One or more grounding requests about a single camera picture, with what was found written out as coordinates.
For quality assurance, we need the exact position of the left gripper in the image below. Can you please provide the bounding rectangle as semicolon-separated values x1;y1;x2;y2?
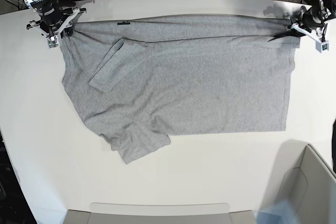
269;7;328;42

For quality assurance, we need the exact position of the grey T-shirt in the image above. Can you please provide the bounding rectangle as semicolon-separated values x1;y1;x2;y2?
61;15;300;164

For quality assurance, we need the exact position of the blue cloth bottom corner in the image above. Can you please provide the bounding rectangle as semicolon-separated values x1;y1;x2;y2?
254;200;300;224

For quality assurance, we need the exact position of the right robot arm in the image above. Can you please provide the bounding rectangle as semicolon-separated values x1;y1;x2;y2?
24;0;87;48

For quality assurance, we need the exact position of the grey bin bottom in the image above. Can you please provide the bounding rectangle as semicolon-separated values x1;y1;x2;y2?
63;202;257;223

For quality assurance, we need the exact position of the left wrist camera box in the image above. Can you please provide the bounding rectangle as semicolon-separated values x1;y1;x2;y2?
316;40;329;53

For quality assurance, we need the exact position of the white bin right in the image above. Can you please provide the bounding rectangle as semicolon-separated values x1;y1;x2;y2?
277;145;335;223

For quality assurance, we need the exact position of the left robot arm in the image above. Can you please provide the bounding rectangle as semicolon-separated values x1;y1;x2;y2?
274;0;335;46

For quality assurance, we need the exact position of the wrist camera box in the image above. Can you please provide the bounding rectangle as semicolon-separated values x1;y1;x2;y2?
316;40;329;53
47;35;61;49

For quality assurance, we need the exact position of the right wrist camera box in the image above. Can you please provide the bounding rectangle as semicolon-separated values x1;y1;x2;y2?
47;35;61;49

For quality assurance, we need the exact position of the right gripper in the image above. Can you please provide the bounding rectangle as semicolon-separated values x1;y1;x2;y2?
26;6;87;39

